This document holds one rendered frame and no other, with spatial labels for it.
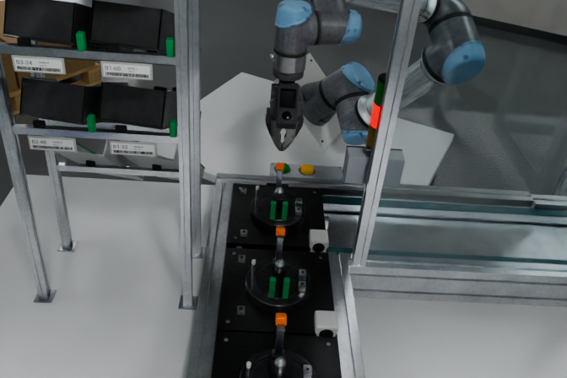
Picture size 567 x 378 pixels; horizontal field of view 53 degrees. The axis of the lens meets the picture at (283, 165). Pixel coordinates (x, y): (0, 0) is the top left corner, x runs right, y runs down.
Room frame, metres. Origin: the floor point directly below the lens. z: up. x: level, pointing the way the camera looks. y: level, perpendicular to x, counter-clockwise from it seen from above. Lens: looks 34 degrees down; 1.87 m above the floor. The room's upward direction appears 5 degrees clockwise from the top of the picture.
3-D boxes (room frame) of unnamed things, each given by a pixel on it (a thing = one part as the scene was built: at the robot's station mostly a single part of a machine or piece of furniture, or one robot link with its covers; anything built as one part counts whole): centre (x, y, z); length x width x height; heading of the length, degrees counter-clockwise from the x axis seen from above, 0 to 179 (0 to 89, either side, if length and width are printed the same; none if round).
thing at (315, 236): (1.05, -0.10, 0.97); 0.05 x 0.05 x 0.04; 3
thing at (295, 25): (1.22, 0.01, 1.43); 0.09 x 0.08 x 0.11; 109
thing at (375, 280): (1.13, -0.30, 0.91); 0.84 x 0.28 x 0.10; 93
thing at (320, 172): (1.36, -0.07, 0.93); 0.21 x 0.07 x 0.06; 93
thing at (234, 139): (1.70, -0.06, 0.84); 0.90 x 0.70 x 0.03; 66
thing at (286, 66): (1.22, 0.01, 1.35); 0.08 x 0.08 x 0.05
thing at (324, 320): (0.88, -0.01, 1.01); 0.24 x 0.24 x 0.13; 3
